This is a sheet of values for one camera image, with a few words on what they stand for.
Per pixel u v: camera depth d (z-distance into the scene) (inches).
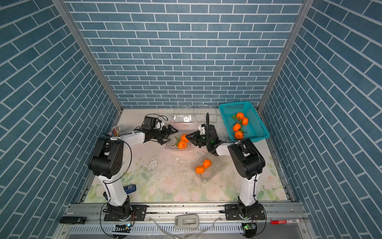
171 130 35.0
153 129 33.0
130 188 30.9
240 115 44.0
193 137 33.9
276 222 27.8
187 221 27.7
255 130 42.2
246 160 20.4
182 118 40.1
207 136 30.2
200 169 33.3
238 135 39.1
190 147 35.2
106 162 20.0
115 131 34.3
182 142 36.6
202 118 45.1
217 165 35.8
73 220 27.0
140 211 29.4
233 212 29.0
